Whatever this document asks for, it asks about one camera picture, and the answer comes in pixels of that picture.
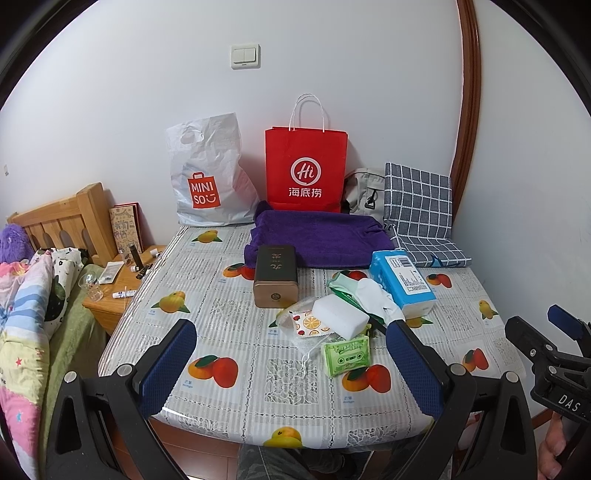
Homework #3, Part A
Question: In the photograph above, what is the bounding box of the purple plush toy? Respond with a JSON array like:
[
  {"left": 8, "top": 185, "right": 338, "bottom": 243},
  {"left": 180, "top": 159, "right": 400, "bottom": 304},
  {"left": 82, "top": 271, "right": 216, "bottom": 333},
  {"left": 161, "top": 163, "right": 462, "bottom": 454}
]
[{"left": 0, "top": 223, "right": 34, "bottom": 263}]

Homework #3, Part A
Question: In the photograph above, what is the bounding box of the small dark bottle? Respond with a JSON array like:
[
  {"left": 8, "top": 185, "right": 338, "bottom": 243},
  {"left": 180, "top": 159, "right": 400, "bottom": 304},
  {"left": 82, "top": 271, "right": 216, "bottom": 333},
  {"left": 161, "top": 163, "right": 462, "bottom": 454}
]
[{"left": 128, "top": 244, "right": 145, "bottom": 280}]

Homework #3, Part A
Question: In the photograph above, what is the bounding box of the grey checked cushion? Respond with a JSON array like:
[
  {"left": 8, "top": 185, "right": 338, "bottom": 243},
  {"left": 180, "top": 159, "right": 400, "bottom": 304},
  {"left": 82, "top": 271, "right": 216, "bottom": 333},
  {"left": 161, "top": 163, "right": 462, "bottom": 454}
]
[{"left": 383, "top": 162, "right": 471, "bottom": 268}]

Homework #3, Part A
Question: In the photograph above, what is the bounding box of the wooden nightstand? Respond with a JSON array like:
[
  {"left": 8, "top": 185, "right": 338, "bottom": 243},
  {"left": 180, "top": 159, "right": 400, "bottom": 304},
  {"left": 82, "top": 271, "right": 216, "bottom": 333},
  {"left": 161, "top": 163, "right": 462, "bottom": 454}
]
[{"left": 82, "top": 265, "right": 140, "bottom": 335}]

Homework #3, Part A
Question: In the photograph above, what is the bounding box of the white Miniso plastic bag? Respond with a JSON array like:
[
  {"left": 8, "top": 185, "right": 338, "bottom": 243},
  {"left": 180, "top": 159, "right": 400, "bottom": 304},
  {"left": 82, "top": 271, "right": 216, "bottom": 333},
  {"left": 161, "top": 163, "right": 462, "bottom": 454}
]
[{"left": 166, "top": 113, "right": 259, "bottom": 227}]

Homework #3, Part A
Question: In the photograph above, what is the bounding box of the white wall switch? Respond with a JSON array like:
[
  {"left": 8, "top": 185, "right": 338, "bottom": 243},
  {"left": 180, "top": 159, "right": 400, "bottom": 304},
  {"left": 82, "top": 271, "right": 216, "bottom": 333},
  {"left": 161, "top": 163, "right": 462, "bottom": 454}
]
[{"left": 230, "top": 43, "right": 260, "bottom": 70}]

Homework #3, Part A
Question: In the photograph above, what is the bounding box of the clear glass cup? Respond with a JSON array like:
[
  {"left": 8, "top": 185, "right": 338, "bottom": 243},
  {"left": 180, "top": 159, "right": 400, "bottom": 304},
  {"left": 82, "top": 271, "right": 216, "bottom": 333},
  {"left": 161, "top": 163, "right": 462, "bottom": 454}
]
[{"left": 78, "top": 273, "right": 103, "bottom": 302}]

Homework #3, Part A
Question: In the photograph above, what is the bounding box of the clear fruit-print pouch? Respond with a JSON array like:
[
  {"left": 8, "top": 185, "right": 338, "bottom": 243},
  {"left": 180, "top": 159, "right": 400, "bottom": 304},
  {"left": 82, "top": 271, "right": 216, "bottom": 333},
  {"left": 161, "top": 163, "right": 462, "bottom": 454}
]
[{"left": 276, "top": 297, "right": 334, "bottom": 354}]

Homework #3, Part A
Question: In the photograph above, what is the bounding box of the white tube on nightstand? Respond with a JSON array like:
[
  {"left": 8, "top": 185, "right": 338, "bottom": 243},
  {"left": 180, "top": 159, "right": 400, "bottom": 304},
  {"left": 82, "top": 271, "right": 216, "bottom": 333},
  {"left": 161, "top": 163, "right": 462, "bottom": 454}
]
[{"left": 111, "top": 290, "right": 136, "bottom": 299}]

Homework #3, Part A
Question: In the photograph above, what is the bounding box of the patterned book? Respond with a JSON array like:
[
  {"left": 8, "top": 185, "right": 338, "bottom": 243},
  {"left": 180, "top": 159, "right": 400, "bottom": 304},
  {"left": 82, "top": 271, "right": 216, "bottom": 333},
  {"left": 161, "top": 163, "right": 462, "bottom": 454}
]
[{"left": 109, "top": 202, "right": 143, "bottom": 263}]

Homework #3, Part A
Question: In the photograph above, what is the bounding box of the red paper shopping bag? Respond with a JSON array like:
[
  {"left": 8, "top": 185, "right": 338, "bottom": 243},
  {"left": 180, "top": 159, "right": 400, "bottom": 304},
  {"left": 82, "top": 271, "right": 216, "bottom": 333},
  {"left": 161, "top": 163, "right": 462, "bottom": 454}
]
[{"left": 264, "top": 93, "right": 349, "bottom": 213}]

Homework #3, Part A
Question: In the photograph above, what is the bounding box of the colourful bedding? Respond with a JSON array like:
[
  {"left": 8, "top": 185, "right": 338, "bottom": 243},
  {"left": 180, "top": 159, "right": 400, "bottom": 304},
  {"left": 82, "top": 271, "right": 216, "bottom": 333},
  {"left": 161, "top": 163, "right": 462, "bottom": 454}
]
[{"left": 1, "top": 248, "right": 87, "bottom": 479}]

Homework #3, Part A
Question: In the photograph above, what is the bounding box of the green tissue pack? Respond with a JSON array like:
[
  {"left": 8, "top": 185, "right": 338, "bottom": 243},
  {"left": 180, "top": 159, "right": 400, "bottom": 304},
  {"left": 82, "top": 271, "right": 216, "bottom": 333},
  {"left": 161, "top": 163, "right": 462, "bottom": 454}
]
[{"left": 322, "top": 335, "right": 370, "bottom": 377}]

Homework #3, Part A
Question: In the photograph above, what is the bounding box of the white and mint glove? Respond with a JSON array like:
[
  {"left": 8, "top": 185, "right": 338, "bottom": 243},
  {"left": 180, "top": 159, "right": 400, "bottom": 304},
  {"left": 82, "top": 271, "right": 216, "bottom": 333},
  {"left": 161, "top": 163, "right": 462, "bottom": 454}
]
[{"left": 328, "top": 270, "right": 405, "bottom": 327}]

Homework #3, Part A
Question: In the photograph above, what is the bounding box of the grey canvas bag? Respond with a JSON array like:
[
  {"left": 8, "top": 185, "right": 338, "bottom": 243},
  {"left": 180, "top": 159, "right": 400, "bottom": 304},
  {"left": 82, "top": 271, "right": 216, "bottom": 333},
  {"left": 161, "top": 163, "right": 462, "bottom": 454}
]
[{"left": 342, "top": 168, "right": 385, "bottom": 223}]

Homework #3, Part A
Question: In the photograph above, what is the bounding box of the blue tissue box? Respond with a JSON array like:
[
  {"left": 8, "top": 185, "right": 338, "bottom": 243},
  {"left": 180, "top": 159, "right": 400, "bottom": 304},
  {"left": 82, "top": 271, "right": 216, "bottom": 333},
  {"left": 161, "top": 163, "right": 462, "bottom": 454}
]
[{"left": 370, "top": 250, "right": 436, "bottom": 319}]

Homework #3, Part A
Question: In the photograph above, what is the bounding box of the purple towel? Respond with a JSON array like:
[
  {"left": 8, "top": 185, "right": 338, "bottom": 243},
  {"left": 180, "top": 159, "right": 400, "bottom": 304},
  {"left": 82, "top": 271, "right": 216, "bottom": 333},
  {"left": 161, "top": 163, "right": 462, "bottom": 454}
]
[{"left": 245, "top": 201, "right": 394, "bottom": 269}]

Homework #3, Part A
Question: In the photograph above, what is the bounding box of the brown wooden door frame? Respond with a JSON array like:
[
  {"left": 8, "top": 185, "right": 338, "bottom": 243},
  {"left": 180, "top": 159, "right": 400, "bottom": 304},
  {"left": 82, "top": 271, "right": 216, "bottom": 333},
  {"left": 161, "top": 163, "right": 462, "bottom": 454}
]
[{"left": 451, "top": 0, "right": 482, "bottom": 219}]

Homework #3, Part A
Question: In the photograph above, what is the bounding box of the person's right hand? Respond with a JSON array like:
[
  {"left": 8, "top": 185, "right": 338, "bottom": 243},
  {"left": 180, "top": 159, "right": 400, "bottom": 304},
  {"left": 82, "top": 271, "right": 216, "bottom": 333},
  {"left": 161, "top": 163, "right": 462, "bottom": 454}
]
[{"left": 537, "top": 412, "right": 577, "bottom": 480}]

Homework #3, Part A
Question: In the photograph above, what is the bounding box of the wooden bed headboard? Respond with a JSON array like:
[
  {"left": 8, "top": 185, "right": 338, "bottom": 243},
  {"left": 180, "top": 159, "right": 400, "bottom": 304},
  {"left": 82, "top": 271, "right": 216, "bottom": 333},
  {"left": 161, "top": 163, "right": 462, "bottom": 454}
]
[{"left": 8, "top": 182, "right": 118, "bottom": 266}]

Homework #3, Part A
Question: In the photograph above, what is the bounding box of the white packet on nightstand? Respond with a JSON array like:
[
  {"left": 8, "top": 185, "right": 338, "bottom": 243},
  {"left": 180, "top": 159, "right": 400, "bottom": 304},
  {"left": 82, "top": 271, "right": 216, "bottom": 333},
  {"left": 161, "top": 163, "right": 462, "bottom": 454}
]
[{"left": 97, "top": 261, "right": 125, "bottom": 285}]

